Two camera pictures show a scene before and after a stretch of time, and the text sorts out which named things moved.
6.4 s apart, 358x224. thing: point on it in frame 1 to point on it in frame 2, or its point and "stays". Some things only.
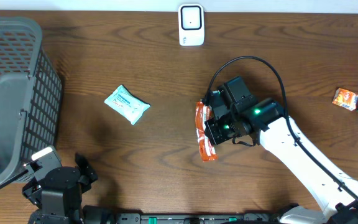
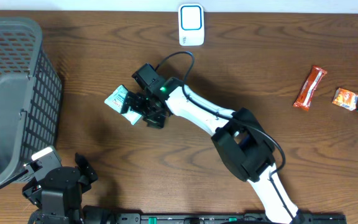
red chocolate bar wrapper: [203, 113] to [306, 93]
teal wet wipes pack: [124, 102] stays
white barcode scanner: [191, 24] stays
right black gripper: [212, 130] to [154, 119]
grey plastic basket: [20, 97] stays
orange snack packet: [346, 99] stays
